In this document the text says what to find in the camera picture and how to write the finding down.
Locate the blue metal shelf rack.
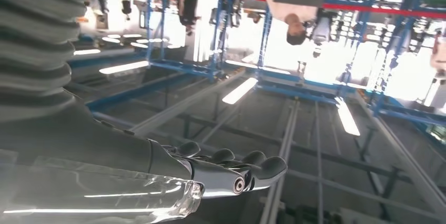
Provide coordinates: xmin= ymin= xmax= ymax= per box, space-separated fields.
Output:
xmin=145 ymin=0 xmax=238 ymax=77
xmin=256 ymin=6 xmax=356 ymax=105
xmin=369 ymin=0 xmax=446 ymax=127

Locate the long ceiling light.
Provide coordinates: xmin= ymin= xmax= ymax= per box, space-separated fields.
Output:
xmin=221 ymin=77 xmax=259 ymax=105
xmin=335 ymin=97 xmax=361 ymax=137
xmin=99 ymin=60 xmax=150 ymax=75

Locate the person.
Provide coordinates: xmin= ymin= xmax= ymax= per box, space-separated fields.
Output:
xmin=265 ymin=0 xmax=319 ymax=46

